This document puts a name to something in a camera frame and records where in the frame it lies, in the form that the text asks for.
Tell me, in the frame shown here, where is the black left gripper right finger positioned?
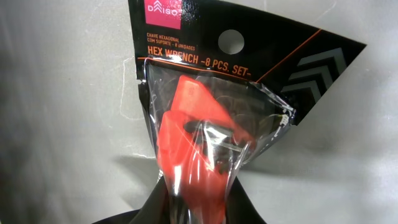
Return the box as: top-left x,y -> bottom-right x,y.
226,178 -> 267,224

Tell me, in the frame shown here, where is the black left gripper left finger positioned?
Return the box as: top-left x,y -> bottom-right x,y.
93,177 -> 171,224

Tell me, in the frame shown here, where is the hex wrench set package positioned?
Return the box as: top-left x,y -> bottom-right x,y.
128,0 -> 365,224

